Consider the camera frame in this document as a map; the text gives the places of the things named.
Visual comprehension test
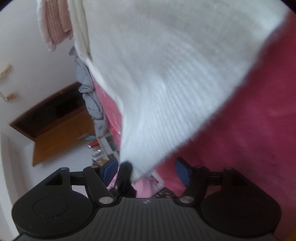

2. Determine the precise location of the white fluffy sweater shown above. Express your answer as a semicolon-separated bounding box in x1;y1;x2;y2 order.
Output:
68;0;289;181

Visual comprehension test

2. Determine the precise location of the pink checked folded garment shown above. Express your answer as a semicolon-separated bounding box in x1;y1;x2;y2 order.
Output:
45;0;73;45

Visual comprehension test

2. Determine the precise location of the grey hoodie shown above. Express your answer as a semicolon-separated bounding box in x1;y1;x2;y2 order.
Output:
69;45;107;138

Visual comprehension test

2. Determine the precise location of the pink floral blanket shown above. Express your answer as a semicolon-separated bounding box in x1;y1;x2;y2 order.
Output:
92;11;296;241

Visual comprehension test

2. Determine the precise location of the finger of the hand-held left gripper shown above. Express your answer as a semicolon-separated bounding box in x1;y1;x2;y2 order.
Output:
114;162;137;198

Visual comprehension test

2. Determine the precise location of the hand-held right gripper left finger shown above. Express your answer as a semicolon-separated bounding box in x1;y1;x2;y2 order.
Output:
45;157;119;206

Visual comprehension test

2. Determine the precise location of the beige folded garment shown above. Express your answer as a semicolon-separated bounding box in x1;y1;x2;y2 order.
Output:
55;0;75;33

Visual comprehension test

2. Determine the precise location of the white shelf with clutter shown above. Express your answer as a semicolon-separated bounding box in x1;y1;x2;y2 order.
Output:
77;132;121;165

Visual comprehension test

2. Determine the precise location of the wooden door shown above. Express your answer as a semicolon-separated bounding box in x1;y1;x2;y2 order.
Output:
9;81;98;167

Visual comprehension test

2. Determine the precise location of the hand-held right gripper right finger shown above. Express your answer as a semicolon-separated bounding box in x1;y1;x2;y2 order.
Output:
174;157;239;206

